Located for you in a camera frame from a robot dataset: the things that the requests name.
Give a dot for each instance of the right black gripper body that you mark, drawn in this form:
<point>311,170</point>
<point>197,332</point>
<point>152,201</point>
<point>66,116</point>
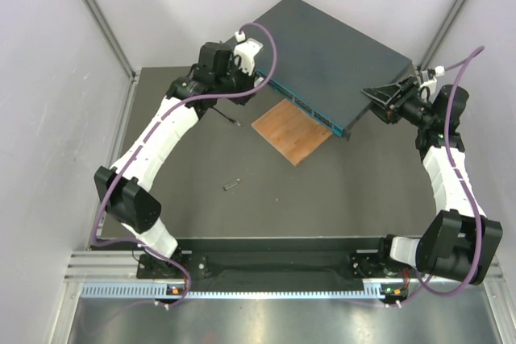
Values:
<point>409,108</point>

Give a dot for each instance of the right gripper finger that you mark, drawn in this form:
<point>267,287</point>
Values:
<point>384,97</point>
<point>401,85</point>

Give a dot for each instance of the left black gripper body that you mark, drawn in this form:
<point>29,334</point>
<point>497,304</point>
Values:
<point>235,79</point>

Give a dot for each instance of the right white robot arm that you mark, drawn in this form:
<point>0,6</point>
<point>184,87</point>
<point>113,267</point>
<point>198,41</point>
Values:
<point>461,241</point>

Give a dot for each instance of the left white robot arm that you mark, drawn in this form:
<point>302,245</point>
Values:
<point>124,188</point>

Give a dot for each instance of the wooden board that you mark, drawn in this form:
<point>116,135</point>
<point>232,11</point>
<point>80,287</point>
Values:
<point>292,132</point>

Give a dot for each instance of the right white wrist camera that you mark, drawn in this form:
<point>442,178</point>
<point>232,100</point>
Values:
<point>428,77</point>

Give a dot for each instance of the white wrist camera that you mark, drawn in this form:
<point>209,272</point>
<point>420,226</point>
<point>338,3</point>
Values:
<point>245,52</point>
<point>428,77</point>

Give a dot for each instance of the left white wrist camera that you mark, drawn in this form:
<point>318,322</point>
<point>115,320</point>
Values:
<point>245,52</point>

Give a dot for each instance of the blue network switch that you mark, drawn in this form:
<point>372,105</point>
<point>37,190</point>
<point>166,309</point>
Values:
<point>323,64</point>

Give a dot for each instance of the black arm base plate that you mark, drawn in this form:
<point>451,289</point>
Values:
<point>266,264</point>

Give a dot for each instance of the slotted cable duct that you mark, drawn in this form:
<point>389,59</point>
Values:
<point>163,291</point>

